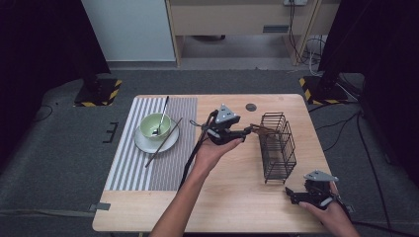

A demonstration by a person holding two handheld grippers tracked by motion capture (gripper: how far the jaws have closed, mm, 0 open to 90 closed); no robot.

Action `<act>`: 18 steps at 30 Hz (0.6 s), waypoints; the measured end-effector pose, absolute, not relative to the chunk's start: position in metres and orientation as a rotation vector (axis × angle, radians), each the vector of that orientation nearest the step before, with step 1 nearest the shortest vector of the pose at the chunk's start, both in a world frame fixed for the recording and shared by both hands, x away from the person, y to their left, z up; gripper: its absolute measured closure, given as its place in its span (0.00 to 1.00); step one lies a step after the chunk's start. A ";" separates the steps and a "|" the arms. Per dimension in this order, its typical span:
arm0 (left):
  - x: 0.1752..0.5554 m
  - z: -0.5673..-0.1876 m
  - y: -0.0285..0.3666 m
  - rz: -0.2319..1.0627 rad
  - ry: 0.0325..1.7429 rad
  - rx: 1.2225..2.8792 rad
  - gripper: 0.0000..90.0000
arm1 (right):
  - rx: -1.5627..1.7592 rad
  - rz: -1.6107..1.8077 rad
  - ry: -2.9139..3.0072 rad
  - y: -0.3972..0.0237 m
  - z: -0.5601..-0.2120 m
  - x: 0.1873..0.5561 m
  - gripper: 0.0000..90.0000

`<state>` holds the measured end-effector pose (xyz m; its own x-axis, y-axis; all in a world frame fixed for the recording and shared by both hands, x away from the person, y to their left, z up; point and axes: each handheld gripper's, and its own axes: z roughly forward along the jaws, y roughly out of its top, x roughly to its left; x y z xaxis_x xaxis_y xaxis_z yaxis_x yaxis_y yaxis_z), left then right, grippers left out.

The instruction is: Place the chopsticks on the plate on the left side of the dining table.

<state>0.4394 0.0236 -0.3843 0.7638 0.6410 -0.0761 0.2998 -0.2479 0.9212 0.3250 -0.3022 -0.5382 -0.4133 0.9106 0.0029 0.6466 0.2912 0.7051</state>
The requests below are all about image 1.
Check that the grey round table grommet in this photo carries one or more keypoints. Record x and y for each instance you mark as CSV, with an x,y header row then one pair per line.
x,y
251,107

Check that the brown wooden chopstick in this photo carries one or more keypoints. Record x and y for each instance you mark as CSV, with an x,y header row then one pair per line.
x,y
263,128
163,143

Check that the person's right hand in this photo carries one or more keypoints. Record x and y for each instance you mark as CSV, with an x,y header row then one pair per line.
x,y
336,214

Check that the metal spoon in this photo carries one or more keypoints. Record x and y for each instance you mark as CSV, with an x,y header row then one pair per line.
x,y
162,118

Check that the light wooden desk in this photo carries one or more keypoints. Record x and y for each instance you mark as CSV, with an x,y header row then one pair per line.
x,y
224,19

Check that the grey table corner bracket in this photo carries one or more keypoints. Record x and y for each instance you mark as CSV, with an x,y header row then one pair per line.
x,y
100,206
350,208

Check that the black curtain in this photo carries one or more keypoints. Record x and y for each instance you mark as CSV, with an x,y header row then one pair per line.
x,y
388,65
39,49

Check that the green ceramic bowl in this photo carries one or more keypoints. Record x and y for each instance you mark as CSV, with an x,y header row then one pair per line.
x,y
148,126

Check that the white cabinet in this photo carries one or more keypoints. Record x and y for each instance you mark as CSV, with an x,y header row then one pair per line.
x,y
131,29

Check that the white plate with dark rim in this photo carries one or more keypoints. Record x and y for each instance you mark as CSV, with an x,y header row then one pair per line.
x,y
148,146

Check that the person's left hand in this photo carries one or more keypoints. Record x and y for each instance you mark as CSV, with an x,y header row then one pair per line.
x,y
209,156

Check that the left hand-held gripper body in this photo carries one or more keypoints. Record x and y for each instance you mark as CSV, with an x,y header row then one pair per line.
x,y
224,126

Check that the grey vent grille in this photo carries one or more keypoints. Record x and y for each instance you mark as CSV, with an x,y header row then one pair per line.
x,y
276,29

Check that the black stand with striped base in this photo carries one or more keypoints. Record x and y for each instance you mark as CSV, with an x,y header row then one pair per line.
x,y
99,95
321,95

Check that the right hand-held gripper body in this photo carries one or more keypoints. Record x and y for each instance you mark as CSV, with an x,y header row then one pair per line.
x,y
318,189

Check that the striped woven placemat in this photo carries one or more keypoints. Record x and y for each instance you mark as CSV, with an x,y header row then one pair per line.
x,y
171,164

